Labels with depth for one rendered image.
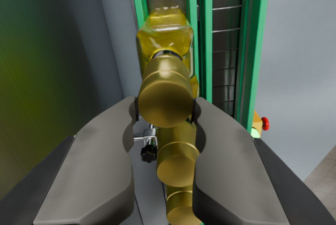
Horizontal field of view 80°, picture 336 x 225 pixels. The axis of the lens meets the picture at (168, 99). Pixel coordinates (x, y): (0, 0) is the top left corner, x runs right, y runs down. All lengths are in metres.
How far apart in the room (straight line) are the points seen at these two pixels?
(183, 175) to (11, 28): 0.18
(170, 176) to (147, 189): 0.49
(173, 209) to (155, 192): 0.46
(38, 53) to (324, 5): 0.59
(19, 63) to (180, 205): 0.18
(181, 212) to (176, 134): 0.07
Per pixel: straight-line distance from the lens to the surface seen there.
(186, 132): 0.17
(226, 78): 0.44
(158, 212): 0.74
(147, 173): 0.59
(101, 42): 0.48
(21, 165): 0.20
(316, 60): 0.67
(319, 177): 2.42
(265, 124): 0.64
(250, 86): 0.36
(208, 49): 0.32
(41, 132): 0.22
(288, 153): 0.83
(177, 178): 0.16
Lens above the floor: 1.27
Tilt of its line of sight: 61 degrees down
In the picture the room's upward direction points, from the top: 180 degrees counter-clockwise
